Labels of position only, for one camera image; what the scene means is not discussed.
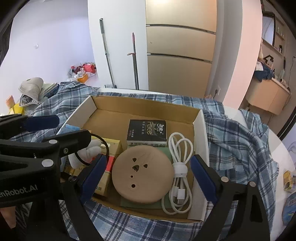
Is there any blue wet wipes pack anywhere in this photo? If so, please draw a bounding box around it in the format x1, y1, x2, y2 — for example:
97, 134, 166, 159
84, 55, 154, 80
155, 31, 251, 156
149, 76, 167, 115
60, 124, 81, 134

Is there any white USB cable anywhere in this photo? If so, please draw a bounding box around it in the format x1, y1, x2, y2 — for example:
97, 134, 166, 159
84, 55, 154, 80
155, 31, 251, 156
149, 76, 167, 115
160, 131, 194, 215

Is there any black Face tissue pack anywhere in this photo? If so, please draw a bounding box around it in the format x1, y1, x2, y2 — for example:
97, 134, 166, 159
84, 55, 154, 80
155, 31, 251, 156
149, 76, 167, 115
126, 120, 167, 147

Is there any red beige tissue pack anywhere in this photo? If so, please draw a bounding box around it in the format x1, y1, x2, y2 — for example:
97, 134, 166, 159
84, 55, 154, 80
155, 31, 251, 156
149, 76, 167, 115
94, 156, 116, 197

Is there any person's left hand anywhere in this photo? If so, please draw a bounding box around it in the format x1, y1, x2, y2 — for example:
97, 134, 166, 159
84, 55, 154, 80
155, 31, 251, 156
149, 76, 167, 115
0, 206, 16, 228

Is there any colourful snack bag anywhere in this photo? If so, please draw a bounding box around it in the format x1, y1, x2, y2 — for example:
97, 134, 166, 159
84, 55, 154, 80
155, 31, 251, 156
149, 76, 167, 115
282, 193, 296, 226

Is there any small yellow box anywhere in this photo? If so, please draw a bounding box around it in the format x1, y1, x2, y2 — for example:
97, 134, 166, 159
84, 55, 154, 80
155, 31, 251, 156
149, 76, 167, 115
283, 170, 295, 193

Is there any blue plaid shirt cloth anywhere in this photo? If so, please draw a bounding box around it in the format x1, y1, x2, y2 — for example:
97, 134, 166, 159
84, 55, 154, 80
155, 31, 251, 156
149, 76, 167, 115
9, 81, 280, 241

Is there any green notepad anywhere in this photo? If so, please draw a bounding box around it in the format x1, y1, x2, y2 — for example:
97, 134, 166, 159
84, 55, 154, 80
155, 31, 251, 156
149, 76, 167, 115
119, 146, 174, 209

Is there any white cardboard tray box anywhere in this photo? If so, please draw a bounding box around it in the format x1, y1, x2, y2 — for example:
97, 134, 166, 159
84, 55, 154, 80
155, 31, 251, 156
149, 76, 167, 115
66, 96, 209, 222

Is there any red plastic bag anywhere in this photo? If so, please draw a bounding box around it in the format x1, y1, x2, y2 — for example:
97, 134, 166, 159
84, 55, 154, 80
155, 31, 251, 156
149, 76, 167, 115
69, 62, 96, 74

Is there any black framed glass door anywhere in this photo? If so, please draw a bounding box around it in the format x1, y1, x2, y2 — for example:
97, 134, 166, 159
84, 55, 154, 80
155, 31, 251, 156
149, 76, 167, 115
276, 69, 296, 142

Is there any wooden vanity cabinet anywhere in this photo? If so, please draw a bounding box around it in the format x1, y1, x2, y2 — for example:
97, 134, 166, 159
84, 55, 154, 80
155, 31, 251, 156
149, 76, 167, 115
245, 78, 290, 115

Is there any dark blue clothes pile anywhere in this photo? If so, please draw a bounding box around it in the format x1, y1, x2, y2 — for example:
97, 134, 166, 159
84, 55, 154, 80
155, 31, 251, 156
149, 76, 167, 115
253, 65, 274, 82

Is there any gold three-door refrigerator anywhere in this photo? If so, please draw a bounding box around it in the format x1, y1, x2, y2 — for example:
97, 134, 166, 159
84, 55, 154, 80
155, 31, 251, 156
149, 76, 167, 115
145, 0, 217, 98

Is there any red broom handle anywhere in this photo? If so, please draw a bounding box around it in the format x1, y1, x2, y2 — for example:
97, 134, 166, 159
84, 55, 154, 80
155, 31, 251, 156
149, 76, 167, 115
127, 32, 139, 90

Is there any grey mop handle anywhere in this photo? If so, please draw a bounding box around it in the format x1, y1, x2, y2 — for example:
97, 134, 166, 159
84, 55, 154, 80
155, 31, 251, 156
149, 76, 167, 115
99, 18, 117, 88

